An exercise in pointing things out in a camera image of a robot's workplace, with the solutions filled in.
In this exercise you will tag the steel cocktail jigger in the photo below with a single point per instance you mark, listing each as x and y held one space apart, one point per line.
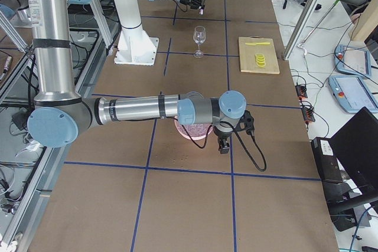
201 7

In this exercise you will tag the black monitor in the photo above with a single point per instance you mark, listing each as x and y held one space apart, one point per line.
355 146

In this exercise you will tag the clear wine glass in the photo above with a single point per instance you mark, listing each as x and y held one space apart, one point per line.
199 38

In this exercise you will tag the wooden plank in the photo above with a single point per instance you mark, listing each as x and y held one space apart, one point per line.
366 23

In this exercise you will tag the lemon slice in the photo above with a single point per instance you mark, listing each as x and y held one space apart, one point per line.
260 58
261 64
259 55

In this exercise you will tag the aluminium frame post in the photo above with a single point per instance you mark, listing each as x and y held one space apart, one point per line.
300 26

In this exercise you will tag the green handled reacher grabber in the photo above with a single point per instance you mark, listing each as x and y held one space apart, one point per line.
301 44

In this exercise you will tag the blue teach pendant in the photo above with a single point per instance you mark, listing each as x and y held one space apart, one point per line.
352 93
353 60

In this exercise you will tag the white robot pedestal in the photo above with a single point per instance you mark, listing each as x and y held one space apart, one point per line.
135 47

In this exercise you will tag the bamboo cutting board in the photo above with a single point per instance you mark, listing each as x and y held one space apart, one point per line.
247 56

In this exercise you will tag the pink bowl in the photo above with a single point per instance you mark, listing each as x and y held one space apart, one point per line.
209 130

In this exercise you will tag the pile of clear ice cubes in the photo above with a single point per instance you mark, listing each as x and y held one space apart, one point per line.
196 131

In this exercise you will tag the blue teach pendant far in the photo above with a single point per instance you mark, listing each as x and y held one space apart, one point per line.
353 60

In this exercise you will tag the yellow plastic knife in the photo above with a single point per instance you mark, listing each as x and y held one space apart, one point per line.
257 43

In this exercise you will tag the blue teach pendant near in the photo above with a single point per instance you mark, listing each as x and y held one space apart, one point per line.
352 93

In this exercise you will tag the black box device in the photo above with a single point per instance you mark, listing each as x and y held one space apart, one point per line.
326 161

